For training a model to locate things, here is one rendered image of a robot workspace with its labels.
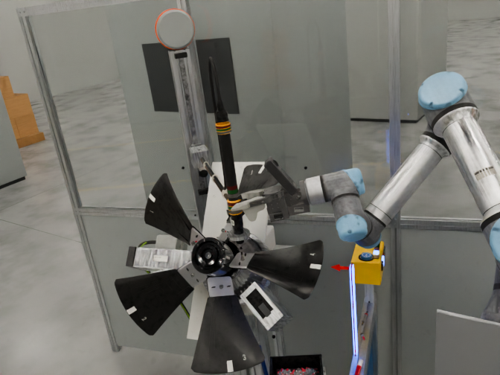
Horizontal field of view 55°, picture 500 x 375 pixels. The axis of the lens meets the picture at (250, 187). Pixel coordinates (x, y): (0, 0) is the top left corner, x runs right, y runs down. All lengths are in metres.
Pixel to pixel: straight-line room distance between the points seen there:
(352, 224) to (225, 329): 0.55
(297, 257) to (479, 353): 0.58
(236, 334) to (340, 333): 1.08
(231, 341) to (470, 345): 0.69
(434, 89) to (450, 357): 0.65
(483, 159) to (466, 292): 1.20
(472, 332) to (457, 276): 1.10
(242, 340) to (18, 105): 8.33
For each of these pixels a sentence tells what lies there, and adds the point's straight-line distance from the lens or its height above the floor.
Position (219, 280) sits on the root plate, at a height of 1.13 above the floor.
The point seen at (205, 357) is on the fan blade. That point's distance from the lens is 1.53.
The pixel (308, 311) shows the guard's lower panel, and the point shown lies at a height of 0.46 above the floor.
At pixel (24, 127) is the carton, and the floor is 0.30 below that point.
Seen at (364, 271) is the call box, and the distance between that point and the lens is 1.73.
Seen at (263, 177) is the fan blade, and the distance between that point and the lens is 1.59.
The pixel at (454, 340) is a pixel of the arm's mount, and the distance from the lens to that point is 1.24.
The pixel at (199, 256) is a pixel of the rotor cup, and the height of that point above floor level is 1.22.
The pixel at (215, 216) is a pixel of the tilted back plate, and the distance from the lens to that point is 1.87.
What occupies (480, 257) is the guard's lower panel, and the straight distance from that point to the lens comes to 2.26.
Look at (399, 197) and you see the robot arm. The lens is 1.38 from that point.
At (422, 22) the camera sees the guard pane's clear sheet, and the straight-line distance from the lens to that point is 1.96.
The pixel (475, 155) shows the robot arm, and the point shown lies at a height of 1.56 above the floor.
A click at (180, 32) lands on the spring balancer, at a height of 1.87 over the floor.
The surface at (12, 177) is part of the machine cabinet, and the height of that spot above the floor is 0.10.
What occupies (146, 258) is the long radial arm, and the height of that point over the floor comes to 1.11.
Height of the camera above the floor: 1.96
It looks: 21 degrees down
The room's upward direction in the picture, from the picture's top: 7 degrees counter-clockwise
